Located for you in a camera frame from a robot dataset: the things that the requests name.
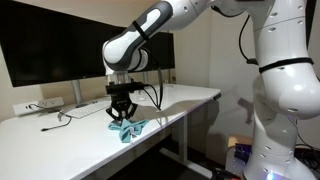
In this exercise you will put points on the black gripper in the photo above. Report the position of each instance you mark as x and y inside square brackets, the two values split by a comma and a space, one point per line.
[121, 100]

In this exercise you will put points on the blue terry towel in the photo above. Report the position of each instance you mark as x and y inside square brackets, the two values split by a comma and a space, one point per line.
[128, 131]

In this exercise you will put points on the white robot base platform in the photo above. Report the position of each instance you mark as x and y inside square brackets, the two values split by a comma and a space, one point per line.
[233, 166]

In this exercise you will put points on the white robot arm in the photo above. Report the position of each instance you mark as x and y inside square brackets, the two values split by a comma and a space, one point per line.
[283, 83]

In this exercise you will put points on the white desk leg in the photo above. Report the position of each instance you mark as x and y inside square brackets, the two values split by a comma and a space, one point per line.
[182, 140]

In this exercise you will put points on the white keyboard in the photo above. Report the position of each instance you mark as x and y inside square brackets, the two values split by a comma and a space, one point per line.
[86, 109]

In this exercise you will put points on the grey monitor stand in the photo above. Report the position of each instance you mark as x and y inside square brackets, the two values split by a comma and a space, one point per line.
[76, 91]
[145, 78]

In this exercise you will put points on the white power strip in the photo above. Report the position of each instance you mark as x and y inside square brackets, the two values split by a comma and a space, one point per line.
[40, 105]

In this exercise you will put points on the large black monitor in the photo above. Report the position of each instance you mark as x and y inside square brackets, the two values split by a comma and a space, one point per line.
[50, 43]

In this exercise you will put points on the cardboard box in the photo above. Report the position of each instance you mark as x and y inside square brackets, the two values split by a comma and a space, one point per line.
[240, 139]

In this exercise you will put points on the blue electronic device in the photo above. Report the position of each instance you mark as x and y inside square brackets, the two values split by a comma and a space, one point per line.
[242, 153]

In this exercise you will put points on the black vertical pole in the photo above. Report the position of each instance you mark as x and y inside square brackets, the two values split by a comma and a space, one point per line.
[310, 20]

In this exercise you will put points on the small wall outlet plate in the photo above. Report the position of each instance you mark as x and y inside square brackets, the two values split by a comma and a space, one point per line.
[173, 79]

